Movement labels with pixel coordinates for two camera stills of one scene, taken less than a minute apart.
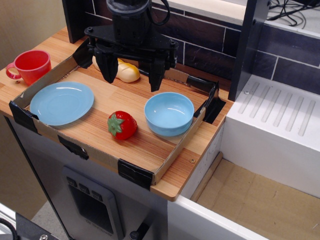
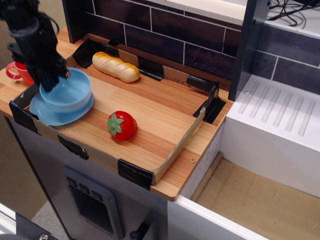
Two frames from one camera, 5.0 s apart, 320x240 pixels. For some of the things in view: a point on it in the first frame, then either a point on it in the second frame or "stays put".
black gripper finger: (108, 63) → (48, 84)
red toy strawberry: (121, 125) stays put
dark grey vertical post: (255, 14) stays put
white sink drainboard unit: (274, 132) stays put
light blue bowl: (169, 114) → (70, 95)
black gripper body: (130, 37) → (36, 45)
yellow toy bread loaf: (126, 72) stays put
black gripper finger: (156, 74) → (68, 74)
